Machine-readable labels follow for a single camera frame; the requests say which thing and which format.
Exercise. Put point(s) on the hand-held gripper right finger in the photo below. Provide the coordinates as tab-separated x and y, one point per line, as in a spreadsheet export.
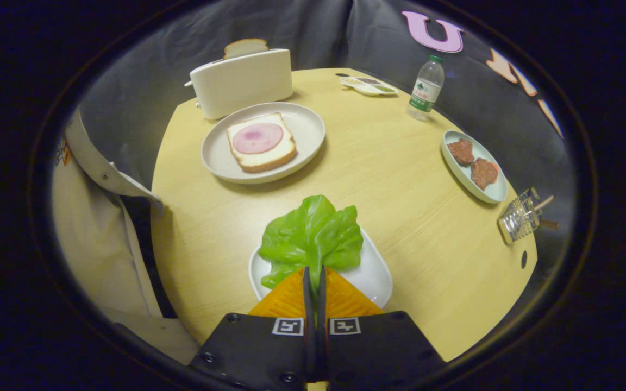
322	326

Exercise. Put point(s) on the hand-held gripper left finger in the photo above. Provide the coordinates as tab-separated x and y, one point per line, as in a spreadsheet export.
308	326

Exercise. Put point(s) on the green lettuce leaf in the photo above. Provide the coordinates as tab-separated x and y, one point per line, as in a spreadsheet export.
307	233

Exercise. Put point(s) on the plain bread slice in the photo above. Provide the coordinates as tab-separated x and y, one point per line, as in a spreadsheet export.
245	48

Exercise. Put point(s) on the white square plate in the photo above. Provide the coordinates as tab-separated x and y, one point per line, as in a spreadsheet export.
373	277

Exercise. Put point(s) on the bread slice under ham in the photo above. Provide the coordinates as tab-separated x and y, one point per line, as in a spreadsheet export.
269	161

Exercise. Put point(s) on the pink ham slice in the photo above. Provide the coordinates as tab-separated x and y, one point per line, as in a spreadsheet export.
257	138

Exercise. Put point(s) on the beige round plate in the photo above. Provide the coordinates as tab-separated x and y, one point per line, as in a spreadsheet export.
307	130

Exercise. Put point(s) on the light blue oval plate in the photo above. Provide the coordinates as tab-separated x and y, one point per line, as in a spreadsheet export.
493	193

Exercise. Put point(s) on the brown meat piece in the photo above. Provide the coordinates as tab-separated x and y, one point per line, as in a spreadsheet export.
461	152
484	174

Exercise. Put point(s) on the clear glass cup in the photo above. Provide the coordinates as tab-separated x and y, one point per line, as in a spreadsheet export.
519	220

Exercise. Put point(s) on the white divided dish with beans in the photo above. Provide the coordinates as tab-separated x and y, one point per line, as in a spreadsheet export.
370	89

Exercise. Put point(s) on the white toaster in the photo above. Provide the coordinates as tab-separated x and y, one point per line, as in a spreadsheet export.
237	87

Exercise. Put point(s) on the wooden stick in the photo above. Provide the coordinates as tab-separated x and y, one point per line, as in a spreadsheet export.
550	224
544	203

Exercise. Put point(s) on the clear water bottle green cap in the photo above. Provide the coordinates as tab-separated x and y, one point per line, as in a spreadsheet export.
426	92

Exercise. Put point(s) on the black backdrop cloth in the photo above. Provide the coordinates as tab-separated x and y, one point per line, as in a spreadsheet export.
144	81

